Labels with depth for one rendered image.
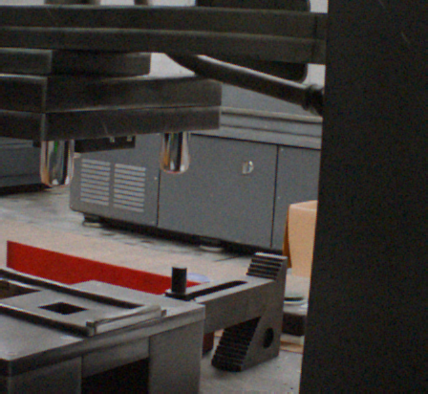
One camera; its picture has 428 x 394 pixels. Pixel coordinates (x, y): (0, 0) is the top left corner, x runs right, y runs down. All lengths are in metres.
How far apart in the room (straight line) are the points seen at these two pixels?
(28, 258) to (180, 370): 0.36
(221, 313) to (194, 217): 5.40
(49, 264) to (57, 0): 0.43
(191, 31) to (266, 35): 0.05
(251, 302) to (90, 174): 5.87
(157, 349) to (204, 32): 0.23
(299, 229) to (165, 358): 2.39
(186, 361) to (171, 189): 5.58
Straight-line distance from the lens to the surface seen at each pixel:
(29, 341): 0.63
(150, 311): 0.70
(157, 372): 0.72
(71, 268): 1.03
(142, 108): 0.66
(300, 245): 3.10
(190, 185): 6.23
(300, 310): 0.98
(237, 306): 0.85
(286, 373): 0.89
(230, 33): 0.56
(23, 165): 7.96
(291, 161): 5.84
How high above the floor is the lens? 1.16
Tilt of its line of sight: 7 degrees down
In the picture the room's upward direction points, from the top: 3 degrees clockwise
